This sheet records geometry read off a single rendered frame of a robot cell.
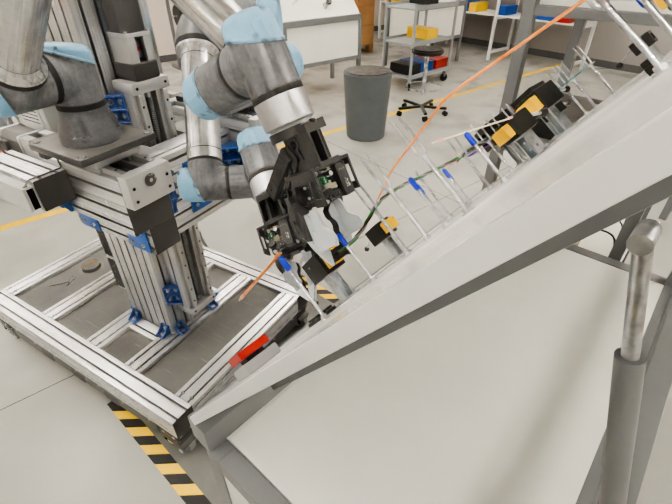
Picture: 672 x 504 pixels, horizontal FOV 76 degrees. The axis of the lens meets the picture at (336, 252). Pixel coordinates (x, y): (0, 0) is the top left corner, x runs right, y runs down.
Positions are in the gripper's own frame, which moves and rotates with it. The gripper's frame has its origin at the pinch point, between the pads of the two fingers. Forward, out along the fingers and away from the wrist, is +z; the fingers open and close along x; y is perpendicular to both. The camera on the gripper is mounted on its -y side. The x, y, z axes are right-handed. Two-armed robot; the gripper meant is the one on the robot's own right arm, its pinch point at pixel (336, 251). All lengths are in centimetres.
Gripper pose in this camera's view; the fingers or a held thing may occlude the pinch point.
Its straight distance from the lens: 67.7
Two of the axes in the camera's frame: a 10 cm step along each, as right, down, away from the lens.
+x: 6.8, -4.6, 5.6
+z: 3.8, 8.9, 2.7
